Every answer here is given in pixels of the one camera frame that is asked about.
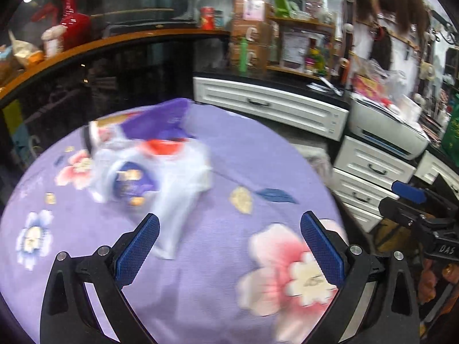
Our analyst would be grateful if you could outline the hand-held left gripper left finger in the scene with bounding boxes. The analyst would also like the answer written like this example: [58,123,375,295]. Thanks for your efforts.
[40,213,161,344]

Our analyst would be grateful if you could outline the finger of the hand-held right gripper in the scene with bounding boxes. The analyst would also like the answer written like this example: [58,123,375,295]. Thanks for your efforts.
[391,181,436,208]
[378,196,425,230]

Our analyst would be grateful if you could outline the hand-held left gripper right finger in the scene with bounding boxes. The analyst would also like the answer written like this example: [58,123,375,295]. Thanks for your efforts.
[300,211,420,344]

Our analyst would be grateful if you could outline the white plastic bag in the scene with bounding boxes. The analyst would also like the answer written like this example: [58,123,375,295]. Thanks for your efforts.
[88,138,212,260]

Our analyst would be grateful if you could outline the orange foam net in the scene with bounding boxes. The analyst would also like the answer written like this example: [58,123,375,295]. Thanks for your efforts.
[141,138,187,158]

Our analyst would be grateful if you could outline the purple packet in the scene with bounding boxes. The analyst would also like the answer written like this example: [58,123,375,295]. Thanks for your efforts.
[118,98,196,142]

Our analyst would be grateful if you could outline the person's right hand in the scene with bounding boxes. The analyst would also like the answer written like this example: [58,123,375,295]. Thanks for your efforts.
[418,258,459,303]

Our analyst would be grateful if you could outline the white drawer unit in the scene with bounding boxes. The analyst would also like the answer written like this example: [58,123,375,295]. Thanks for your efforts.
[332,136,418,232]

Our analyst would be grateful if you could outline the white printer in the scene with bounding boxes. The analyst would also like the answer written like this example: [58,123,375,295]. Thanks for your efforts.
[349,95,431,161]

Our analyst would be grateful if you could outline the green shopping bag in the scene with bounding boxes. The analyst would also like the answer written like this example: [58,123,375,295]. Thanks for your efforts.
[440,93,459,158]

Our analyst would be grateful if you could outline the purple floral tablecloth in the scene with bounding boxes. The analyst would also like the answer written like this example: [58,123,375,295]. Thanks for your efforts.
[0,98,354,344]

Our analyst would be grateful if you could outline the white lined waste basket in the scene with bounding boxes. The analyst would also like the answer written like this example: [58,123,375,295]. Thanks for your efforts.
[305,147,334,187]

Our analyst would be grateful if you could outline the clear plastic bag of snacks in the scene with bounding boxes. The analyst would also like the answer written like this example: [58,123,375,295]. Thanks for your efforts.
[349,57,407,106]

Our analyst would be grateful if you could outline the white cosmetic tube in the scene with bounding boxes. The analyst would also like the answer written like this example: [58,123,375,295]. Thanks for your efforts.
[306,81,345,95]

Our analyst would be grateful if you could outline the black hanging wig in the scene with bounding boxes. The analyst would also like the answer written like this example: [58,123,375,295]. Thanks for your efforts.
[369,25,393,70]

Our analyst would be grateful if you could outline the hanging hair extensions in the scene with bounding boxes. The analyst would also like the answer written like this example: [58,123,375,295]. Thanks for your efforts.
[359,0,431,36]

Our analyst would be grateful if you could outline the wooden desktop rack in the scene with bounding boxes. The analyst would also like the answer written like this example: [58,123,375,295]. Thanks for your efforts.
[265,16,338,81]

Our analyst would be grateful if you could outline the brown printed box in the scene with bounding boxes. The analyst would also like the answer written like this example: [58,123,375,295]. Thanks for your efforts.
[231,21,271,47]
[231,45,269,70]

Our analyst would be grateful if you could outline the wooden counter shelf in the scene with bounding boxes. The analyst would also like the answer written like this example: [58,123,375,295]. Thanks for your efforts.
[0,29,232,97]

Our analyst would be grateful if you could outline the green bottle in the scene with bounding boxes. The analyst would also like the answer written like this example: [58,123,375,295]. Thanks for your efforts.
[239,38,249,72]

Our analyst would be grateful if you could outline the labelled plastic cup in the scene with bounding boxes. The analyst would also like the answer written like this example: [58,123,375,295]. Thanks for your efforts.
[41,25,67,58]

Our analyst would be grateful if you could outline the green leaf decoration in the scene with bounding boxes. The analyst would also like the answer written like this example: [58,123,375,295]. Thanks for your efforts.
[274,0,298,18]

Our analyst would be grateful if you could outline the red vase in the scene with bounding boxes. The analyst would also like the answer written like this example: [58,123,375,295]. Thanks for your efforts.
[59,0,92,49]

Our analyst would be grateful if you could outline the red tin can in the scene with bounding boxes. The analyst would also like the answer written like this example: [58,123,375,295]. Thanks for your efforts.
[199,6,216,30]

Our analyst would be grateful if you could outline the brown photo box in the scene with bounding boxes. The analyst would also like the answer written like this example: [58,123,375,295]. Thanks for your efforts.
[233,0,268,22]

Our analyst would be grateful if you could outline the glass display cage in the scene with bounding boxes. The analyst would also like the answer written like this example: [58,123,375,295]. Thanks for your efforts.
[90,0,201,31]

